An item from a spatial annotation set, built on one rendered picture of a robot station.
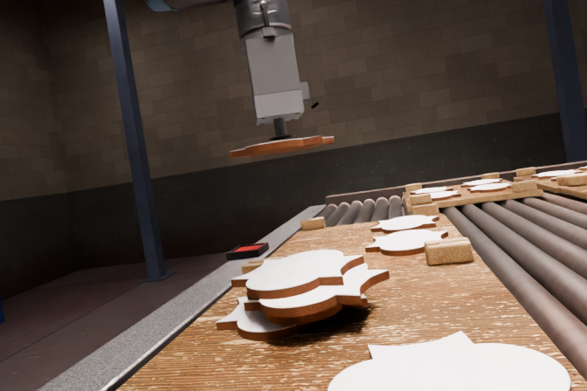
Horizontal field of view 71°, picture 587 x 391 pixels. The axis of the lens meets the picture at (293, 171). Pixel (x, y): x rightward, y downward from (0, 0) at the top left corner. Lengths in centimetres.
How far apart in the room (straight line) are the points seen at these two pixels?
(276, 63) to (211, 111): 565
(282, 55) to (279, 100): 6
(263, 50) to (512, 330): 41
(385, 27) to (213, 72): 249
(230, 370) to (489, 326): 22
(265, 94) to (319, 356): 32
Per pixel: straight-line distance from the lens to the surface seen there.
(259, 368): 38
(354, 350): 38
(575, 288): 56
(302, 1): 616
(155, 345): 55
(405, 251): 66
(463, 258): 60
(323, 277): 42
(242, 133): 601
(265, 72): 55
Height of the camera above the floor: 110
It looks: 1 degrees down
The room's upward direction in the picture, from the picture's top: 9 degrees counter-clockwise
